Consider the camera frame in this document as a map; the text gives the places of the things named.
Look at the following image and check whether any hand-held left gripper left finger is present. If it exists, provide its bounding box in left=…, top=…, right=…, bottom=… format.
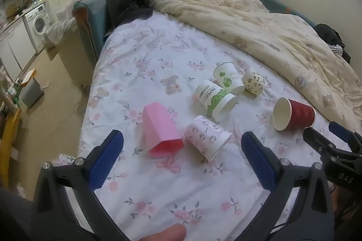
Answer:
left=31, top=129, right=133, bottom=241

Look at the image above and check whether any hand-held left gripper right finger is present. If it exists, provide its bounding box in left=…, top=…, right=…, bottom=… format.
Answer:
left=241, top=131, right=336, bottom=241

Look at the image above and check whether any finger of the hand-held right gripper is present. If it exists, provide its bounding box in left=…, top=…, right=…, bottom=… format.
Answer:
left=302, top=127, right=341, bottom=158
left=329, top=121, right=362, bottom=149

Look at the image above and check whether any red ribbed paper cup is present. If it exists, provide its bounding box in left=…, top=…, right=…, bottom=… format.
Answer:
left=272, top=97, right=316, bottom=132

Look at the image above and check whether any pink cartoon print paper cup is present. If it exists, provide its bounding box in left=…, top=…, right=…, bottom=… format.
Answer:
left=184, top=115, right=233, bottom=162

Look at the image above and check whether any pink plastic cup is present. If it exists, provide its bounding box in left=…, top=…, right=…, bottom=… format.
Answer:
left=142, top=102, right=184, bottom=159

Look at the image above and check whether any tall green white paper cup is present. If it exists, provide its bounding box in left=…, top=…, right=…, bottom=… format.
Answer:
left=194, top=80, right=238, bottom=122

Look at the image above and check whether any yellow bear print paper cup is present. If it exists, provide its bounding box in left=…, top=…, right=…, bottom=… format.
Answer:
left=243, top=67, right=268, bottom=96

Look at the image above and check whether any small green white paper cup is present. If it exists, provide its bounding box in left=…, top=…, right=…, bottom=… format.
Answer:
left=213, top=61, right=245, bottom=95

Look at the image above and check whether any person's left hand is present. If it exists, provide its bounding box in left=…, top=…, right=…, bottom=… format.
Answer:
left=132, top=223, right=188, bottom=241

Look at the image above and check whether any small floral box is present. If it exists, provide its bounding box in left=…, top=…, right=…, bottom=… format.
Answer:
left=57, top=153, right=77, bottom=167

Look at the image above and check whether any striped garment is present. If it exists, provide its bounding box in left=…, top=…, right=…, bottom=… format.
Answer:
left=327, top=43, right=346, bottom=58

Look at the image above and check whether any black garment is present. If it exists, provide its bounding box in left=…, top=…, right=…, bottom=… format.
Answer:
left=314, top=23, right=347, bottom=49

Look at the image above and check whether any yellow stool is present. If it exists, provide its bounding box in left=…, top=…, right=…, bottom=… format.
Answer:
left=0, top=106, right=22, bottom=193

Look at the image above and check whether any grey trash bin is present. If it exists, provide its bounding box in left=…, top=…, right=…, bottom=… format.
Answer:
left=21, top=77, right=45, bottom=109

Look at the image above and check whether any orange cardboard box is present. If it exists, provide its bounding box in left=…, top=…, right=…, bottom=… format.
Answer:
left=20, top=69, right=37, bottom=88

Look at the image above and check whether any cream bear print blanket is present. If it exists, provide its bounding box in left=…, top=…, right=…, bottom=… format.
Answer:
left=151, top=0, right=362, bottom=142

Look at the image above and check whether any teal armchair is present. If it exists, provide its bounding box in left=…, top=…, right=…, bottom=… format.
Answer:
left=71, top=0, right=115, bottom=62

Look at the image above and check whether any striped towel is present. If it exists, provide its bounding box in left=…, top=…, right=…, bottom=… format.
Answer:
left=43, top=16, right=77, bottom=46

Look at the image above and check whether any white kitchen cabinet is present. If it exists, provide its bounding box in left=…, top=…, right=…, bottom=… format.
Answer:
left=0, top=19, right=37, bottom=80

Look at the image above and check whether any white washing machine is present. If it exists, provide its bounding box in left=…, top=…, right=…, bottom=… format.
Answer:
left=22, top=3, right=55, bottom=54

